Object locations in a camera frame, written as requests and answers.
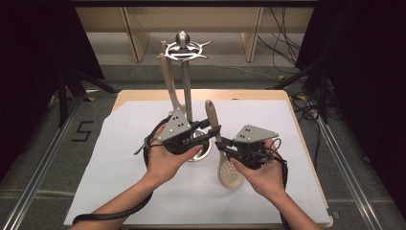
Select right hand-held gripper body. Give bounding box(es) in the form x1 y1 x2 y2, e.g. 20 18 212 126
233 124 280 171

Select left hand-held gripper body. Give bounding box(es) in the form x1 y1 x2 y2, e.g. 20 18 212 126
154 106 206 156

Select beige skimmer spoon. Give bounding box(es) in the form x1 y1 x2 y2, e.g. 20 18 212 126
204 99 245 190

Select stainless steel utensil rack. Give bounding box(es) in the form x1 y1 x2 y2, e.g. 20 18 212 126
158 30 214 162

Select beige slotted spatula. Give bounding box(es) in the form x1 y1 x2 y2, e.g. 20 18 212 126
158 53 187 118

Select person's right hand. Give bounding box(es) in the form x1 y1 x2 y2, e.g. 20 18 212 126
230 138 287 201

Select person's left hand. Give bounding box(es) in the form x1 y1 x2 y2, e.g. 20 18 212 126
145 123 203 187

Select white paper sheet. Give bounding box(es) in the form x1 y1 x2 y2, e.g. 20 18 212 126
63 99 331 226

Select black metal stand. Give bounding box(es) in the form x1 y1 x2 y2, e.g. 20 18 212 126
267 60 330 125
56 66 120 128

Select wooden shelf unit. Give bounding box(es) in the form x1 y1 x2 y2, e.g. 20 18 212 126
75 6 315 63

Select dark curtain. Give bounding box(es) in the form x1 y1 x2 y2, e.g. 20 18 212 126
296 0 406 209
0 0 105 180

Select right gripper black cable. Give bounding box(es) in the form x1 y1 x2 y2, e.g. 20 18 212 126
263 137 292 230

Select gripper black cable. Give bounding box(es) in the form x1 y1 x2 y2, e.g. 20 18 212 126
263 137 292 230
72 116 173 226

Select tangled cable bundle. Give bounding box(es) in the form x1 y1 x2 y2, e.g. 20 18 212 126
290 91 340 123

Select white floor cable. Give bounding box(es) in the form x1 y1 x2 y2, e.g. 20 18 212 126
204 63 280 81

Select aluminium floor rail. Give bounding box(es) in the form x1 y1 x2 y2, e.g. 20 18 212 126
314 114 381 230
0 95 84 230

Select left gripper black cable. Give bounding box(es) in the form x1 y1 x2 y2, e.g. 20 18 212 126
72 116 173 226

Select black floor cables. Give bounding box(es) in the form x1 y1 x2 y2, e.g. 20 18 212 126
257 6 303 75

